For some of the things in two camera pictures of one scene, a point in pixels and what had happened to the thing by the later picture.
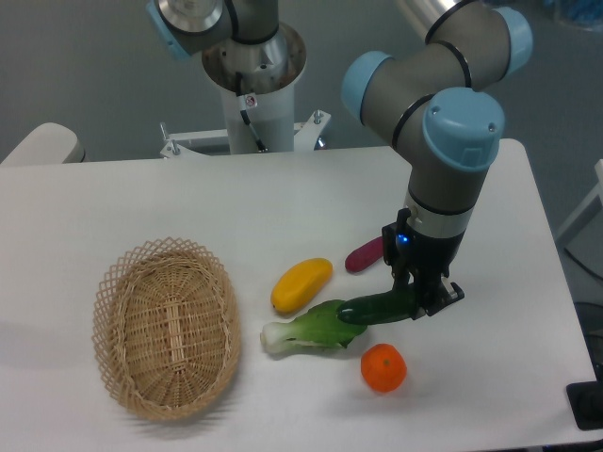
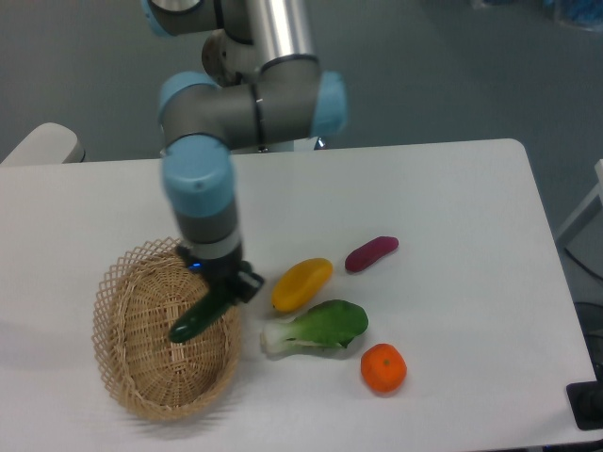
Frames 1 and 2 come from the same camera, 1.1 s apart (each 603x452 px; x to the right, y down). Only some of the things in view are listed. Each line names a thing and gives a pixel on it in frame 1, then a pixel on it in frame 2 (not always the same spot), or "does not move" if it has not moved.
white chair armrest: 48,143 does not move
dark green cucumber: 392,305 → 200,317
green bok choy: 318,327 does not move
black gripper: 422,264 → 230,276
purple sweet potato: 366,255 does not move
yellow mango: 300,283 does not move
